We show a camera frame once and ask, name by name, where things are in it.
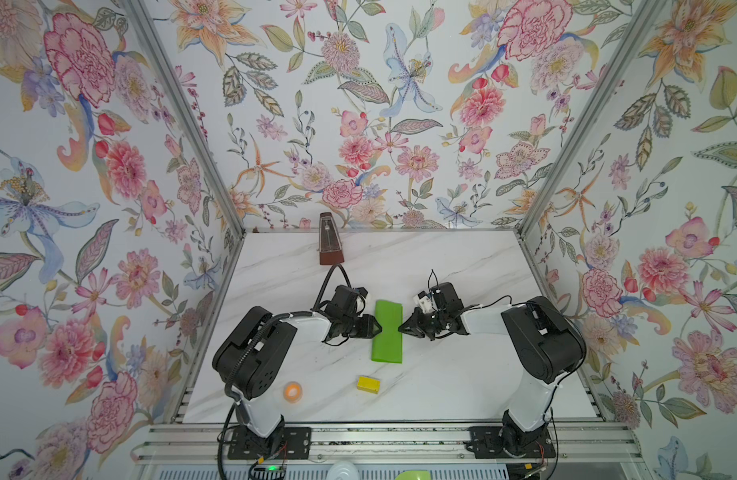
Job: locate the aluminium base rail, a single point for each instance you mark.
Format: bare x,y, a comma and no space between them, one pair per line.
573,441

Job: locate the yellow sponge block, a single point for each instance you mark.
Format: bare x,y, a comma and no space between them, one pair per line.
368,385

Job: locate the aluminium frame post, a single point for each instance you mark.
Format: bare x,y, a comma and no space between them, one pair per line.
640,25
144,25

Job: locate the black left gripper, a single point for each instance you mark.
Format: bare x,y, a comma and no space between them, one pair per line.
368,327

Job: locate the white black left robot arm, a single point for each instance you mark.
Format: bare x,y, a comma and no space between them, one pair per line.
250,359

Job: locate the brown wooden metronome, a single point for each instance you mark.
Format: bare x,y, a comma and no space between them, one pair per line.
330,250

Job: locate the aluminium frame post left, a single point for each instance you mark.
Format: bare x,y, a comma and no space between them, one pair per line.
144,25

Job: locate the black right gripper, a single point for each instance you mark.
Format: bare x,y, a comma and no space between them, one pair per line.
415,321

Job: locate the aluminium frame post right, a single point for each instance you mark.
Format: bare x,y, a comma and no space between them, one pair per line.
640,25

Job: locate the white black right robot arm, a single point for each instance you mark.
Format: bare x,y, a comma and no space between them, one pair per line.
547,345

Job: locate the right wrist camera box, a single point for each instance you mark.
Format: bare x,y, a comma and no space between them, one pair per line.
425,303

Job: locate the green square paper sheet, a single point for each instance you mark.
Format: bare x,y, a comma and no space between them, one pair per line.
387,346

